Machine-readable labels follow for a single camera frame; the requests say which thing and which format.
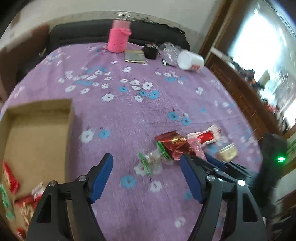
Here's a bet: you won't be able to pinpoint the plain red snack packet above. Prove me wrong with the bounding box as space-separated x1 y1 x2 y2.
3 162 20 194

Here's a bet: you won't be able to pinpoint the pink sleeved water bottle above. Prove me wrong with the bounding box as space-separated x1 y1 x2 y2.
108 11 132 54

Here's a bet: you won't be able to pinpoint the white plastic cup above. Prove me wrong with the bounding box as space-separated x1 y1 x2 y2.
177 50 205 70

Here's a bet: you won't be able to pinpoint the pink translucent snack packet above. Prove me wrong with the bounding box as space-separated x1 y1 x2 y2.
187 138 206 160

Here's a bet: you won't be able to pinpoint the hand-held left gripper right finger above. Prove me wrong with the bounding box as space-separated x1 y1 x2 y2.
180 154 267 241

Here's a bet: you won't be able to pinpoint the black pouch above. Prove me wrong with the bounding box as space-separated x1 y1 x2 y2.
141 44 159 59

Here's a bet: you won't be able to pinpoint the purple floral tablecloth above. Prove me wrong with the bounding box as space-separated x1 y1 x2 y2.
0 42 263 241

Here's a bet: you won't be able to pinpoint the red and white snack packet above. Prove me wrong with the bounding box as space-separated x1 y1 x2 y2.
186 124 222 146

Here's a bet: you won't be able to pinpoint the small red snack packet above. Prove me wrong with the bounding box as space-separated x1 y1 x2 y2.
16 228 27 241

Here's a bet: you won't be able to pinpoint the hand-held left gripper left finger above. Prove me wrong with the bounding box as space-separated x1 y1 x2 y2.
25 153 114 241

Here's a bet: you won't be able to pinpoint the bright window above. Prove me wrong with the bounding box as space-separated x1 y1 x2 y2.
228 0 296 116

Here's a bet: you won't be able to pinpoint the clear plastic bag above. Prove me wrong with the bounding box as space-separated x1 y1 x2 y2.
159 42 183 66

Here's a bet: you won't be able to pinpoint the snack packets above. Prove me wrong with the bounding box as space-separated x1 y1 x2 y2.
14 182 46 226

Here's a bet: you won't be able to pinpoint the brown cardboard box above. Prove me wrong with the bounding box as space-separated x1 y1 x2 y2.
0 99 75 241

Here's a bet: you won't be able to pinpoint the brown wooden cabinet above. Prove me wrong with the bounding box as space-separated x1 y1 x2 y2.
198 0 281 139

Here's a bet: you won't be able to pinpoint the clear green-edged snack packet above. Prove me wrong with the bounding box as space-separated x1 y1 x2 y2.
138 142 173 177

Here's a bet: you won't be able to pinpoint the green and white snack packet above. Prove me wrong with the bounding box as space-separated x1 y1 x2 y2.
0 183 16 220

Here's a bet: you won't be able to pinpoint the dark olive booklet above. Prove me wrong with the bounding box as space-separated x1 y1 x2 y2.
124 49 148 64

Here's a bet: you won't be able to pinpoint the black sofa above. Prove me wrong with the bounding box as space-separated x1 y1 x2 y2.
47 20 190 52

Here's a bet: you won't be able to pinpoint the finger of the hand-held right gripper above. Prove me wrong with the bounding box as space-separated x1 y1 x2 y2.
204 153 229 172
222 162 251 183

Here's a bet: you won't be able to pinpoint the shiny red snack packet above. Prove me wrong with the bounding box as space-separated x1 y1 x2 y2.
155 131 192 161

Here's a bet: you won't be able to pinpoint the beige snack packet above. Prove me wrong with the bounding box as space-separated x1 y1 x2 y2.
216 143 238 162

